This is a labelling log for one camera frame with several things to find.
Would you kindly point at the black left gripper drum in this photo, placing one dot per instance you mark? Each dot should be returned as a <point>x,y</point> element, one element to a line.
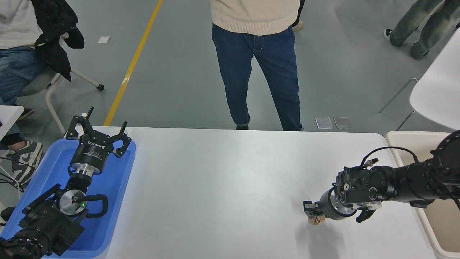
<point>91,153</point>

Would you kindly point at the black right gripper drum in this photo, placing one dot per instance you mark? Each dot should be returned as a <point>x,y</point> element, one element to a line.
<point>326,205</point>

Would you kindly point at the tan paper ball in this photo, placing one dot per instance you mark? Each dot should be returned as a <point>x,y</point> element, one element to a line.
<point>317,222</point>

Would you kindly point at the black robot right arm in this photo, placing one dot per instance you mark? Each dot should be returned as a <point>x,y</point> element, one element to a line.
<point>413,180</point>

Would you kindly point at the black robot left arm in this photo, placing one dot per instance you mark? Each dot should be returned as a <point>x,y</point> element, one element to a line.
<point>46,223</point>

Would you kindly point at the blue plastic tray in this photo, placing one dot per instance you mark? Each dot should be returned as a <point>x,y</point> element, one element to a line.
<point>107,201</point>

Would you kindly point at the white chair with casters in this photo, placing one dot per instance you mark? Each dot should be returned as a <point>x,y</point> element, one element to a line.
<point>50,82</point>

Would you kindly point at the white desk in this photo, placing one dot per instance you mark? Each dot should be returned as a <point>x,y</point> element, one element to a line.
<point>9,117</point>

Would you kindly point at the clear floor plate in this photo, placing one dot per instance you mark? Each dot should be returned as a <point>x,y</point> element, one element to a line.
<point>343,122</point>
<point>324,122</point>

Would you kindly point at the person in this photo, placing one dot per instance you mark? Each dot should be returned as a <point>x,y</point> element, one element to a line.
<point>298,26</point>
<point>255,54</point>
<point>427,28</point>
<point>14,64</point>

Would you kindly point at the black jacket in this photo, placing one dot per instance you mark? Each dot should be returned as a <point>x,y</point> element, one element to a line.
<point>54,28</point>

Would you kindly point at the black round floor object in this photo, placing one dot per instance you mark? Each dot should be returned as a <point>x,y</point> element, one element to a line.
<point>8,213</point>

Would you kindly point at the large pale bin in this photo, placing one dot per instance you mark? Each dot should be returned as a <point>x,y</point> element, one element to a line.
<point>445,230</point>

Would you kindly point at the white round side table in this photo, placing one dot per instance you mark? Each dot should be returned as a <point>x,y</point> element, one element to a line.
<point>438,90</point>

